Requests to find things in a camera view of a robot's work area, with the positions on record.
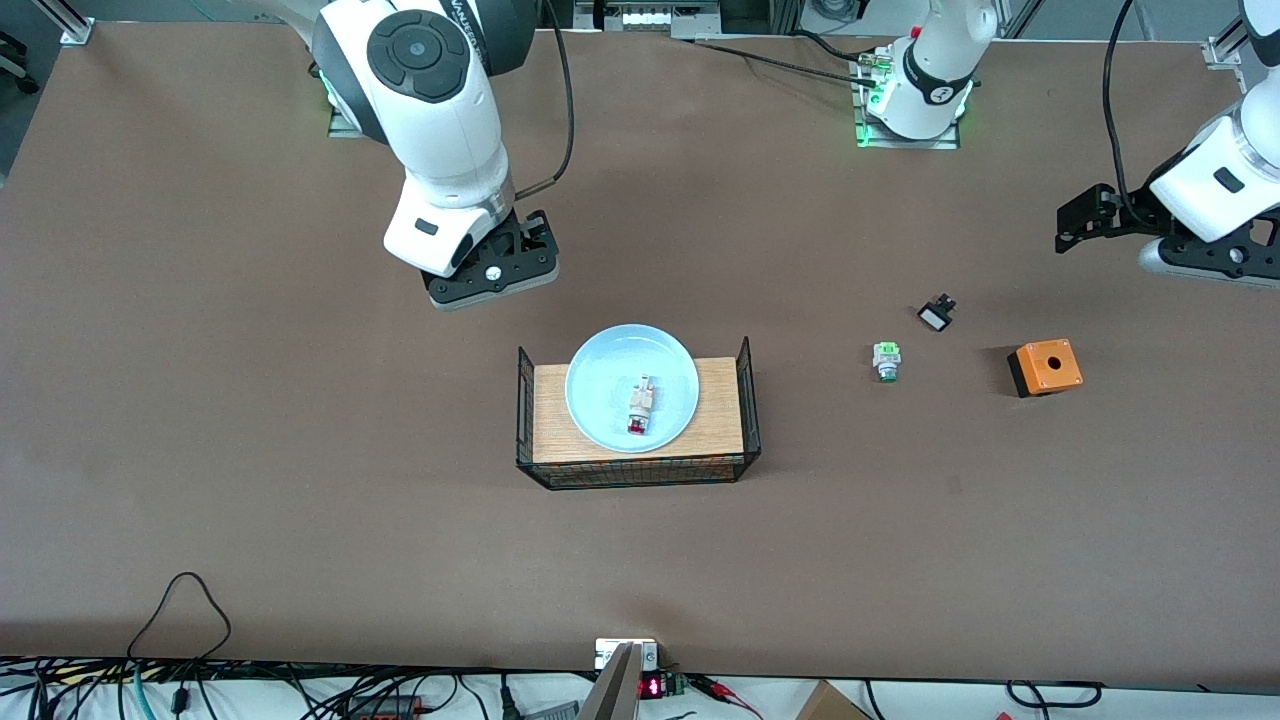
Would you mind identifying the light blue round plate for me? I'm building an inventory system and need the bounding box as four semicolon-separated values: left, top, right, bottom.
565;323;700;454

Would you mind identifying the red push button switch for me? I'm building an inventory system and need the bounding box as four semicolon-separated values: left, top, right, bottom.
627;374;658;436

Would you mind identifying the orange black button box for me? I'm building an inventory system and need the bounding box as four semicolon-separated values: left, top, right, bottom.
1006;338;1085;399

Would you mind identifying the red clip test lead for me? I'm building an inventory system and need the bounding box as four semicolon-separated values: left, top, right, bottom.
688;674;765;720

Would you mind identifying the brown cardboard box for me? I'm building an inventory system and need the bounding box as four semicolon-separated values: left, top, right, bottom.
794;679;873;720

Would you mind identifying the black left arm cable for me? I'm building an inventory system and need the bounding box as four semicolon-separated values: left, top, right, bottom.
1101;0;1143;227

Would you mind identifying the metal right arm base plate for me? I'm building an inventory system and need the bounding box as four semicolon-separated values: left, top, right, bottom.
328;95;376;140

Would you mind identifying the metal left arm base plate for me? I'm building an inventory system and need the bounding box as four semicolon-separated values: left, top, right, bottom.
850;50;963;152

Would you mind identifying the black wire wooden-top shelf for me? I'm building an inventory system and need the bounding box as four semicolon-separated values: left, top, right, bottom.
515;336;763;491

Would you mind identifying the black cable to base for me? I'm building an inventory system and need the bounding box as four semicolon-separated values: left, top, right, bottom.
678;30;883;89

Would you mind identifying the silver metal bracket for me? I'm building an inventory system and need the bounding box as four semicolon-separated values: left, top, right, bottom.
578;637;660;720

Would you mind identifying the black looped table cable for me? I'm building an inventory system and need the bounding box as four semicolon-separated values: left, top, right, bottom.
125;571;234;663

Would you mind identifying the black coiled edge cable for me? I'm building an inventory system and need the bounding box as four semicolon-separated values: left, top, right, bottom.
1004;679;1104;710

